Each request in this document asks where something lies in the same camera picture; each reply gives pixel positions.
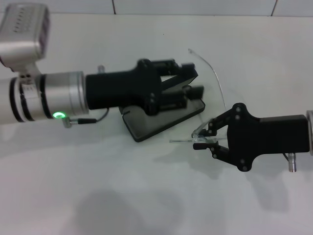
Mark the clear white glasses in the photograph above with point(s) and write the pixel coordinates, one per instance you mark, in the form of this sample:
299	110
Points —
196	133

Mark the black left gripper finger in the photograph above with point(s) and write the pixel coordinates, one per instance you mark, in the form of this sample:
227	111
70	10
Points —
188	68
176	100

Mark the black glasses case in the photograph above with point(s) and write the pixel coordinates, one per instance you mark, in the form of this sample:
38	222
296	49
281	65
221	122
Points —
151	127

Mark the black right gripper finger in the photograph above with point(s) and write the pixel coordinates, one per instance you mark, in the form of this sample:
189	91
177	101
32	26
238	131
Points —
218	124
215	149

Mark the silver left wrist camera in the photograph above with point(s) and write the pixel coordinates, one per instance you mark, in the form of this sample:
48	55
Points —
22	49

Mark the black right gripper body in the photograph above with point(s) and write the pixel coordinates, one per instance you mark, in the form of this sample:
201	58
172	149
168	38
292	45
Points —
269	134

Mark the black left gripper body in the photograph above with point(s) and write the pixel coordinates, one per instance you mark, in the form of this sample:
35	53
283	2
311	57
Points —
117	88

